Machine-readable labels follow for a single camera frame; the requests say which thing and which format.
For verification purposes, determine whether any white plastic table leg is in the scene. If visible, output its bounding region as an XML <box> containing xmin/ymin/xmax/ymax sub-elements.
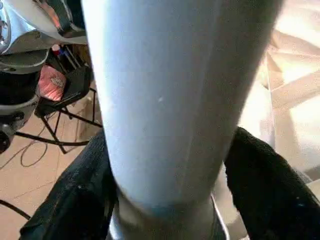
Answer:
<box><xmin>79</xmin><ymin>0</ymin><xmax>287</xmax><ymax>240</ymax></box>

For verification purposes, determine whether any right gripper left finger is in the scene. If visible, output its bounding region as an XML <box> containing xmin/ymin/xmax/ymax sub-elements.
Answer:
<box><xmin>19</xmin><ymin>128</ymin><xmax>119</xmax><ymax>240</ymax></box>

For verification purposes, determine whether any pink red pouch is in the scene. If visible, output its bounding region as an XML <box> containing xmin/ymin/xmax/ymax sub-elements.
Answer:
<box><xmin>38</xmin><ymin>65</ymin><xmax>68</xmax><ymax>102</ymax></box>

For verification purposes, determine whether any white plastic table top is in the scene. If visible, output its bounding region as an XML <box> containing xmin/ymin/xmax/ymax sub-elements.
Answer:
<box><xmin>234</xmin><ymin>0</ymin><xmax>320</xmax><ymax>240</ymax></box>

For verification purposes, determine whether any thin black floor cable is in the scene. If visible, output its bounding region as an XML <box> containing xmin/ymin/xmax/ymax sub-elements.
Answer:
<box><xmin>0</xmin><ymin>139</ymin><xmax>50</xmax><ymax>221</ymax></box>

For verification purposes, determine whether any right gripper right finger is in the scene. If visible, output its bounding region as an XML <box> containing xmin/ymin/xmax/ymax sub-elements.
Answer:
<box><xmin>223</xmin><ymin>127</ymin><xmax>320</xmax><ymax>240</ymax></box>

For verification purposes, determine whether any black metal stand frame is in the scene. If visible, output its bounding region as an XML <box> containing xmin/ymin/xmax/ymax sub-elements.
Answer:
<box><xmin>14</xmin><ymin>87</ymin><xmax>104</xmax><ymax>155</ymax></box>

